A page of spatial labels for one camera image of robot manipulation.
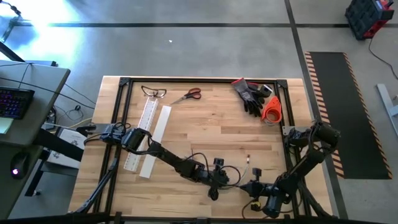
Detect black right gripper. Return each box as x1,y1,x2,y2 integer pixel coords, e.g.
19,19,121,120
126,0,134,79
239,182,276,198

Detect black backlit keyboard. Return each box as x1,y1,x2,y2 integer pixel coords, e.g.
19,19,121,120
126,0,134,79
0,86,35,120

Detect white duct cover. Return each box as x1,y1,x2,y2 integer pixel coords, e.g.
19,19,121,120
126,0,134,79
139,105,173,179

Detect pale green notepad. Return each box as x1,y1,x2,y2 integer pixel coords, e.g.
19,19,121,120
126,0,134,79
0,117,15,135

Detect red and white box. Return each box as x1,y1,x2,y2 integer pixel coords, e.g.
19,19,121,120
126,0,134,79
260,96,283,126

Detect red handled scissors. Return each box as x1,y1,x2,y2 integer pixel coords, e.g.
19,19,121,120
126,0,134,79
170,87,203,105

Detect black floor cable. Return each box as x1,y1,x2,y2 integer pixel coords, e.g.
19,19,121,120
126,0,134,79
368,37,398,81

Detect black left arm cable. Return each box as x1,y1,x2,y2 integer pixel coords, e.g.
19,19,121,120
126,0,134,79
185,151,243,189

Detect white printed box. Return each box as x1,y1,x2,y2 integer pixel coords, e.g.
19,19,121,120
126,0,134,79
45,127,88,170

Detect black hazard striped mat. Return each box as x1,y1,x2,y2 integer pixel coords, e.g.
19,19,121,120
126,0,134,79
303,51,394,180

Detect black computer mouse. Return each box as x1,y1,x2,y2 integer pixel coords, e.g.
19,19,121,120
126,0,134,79
10,151,31,180

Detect grey desk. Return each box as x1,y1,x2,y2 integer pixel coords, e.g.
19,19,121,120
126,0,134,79
0,60,72,220

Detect white slotted cable duct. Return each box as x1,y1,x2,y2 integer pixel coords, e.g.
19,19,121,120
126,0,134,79
123,96,160,173

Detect clear safety glasses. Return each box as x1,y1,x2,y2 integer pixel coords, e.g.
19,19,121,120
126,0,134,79
141,85,167,99

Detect grey metal leg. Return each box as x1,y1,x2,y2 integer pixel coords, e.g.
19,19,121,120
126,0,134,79
376,83,398,138

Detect red black tool case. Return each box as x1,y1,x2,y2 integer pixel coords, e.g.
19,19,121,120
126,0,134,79
344,0,395,40

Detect black work glove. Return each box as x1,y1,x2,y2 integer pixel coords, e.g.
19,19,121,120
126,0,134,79
231,77,265,118
248,82,265,94

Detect bundle of coloured wires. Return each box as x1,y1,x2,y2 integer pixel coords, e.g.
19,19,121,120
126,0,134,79
239,154,251,187

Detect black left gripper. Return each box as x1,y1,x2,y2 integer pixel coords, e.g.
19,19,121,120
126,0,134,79
195,164,241,202

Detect small black grey device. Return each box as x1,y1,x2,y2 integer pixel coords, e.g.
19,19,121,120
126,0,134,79
259,84,274,98

